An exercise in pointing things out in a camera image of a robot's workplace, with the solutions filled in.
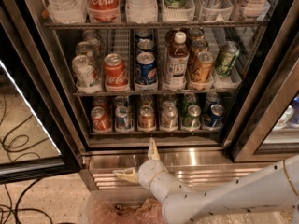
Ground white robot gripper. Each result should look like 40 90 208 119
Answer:
113 138 194 203

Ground red bull can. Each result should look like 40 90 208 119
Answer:
115 106 131 132
113 95 130 107

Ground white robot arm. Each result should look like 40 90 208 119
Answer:
113 139 299 224

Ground front orange can bottom shelf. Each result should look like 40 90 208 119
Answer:
138 105 156 132

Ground orange can shelf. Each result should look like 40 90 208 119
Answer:
189 39 209 65
187 28 205 44
190 51 215 83
138 105 156 132
140 94 154 107

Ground steel fridge base grille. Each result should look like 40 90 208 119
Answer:
79 147 292 190

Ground front white can bottom shelf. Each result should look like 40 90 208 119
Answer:
161 105 178 132

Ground white can shelf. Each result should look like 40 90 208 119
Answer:
76 41 96 60
82 30 103 56
161 94 177 106
161 105 178 132
72 55 98 88

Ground front red can bottom shelf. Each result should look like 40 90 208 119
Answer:
91 106 110 132

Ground red can shelf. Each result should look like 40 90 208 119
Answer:
92 96 107 109
91 106 110 132

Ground rear orange can bottom shelf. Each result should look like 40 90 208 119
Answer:
140 94 154 107

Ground front green can bottom shelf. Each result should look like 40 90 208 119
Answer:
182 105 201 131

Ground green can shelf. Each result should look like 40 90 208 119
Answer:
215 41 239 78
182 93 197 110
182 105 201 131

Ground rear white can bottom shelf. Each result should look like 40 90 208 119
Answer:
161 94 177 106

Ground rear red can bottom shelf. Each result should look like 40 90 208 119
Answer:
92 96 107 109

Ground rear green can bottom shelf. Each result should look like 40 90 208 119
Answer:
182 93 197 110

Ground front blue can bottom shelf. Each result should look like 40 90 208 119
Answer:
204 104 225 128

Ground blue can shelf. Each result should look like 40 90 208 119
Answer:
204 92 220 110
204 104 225 128

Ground front pepsi can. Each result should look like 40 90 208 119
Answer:
136 52 157 85

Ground pepsi can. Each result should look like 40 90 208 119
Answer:
136 52 157 85
135 30 152 42
136 39 156 54

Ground coca cola can middle shelf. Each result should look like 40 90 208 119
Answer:
104 53 128 87

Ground rear blue can bottom shelf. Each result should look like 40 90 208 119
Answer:
204 92 220 110

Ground front white can middle shelf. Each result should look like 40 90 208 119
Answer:
72 55 98 88

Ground open glass fridge door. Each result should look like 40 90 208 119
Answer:
0 0 82 184

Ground front orange can middle shelf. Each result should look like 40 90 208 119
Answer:
190 51 215 83

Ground middle pepsi can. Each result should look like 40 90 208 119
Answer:
136 39 156 54

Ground rear pepsi can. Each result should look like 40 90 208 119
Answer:
135 30 152 42

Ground right closed fridge door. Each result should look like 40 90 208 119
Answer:
231 31 299 164

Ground rear white can middle shelf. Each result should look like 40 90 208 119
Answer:
82 30 103 56

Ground green can middle shelf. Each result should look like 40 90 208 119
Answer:
215 41 239 78

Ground rear orange can middle shelf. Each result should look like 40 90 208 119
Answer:
187 28 205 44

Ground left clear plastic bin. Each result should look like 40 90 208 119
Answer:
80 189 166 224

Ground clear plastic bin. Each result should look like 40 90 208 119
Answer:
80 189 166 224
195 212 284 224

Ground tea bottle white cap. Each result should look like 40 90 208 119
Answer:
164 31 189 85

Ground right clear plastic bin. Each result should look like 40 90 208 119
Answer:
195 212 284 224

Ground centre clear water bottle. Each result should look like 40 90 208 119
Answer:
125 0 158 23

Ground clear water bottle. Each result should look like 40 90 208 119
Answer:
47 0 87 24
125 0 158 23

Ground left clear water bottle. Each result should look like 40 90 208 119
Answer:
47 0 87 24

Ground middle wire shelf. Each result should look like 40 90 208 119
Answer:
73 89 236 97

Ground wire shelf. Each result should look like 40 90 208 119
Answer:
73 89 236 97
44 20 270 30

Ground black floor cable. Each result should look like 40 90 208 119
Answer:
0 177 54 224

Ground top wire shelf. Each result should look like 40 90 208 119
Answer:
44 20 270 30

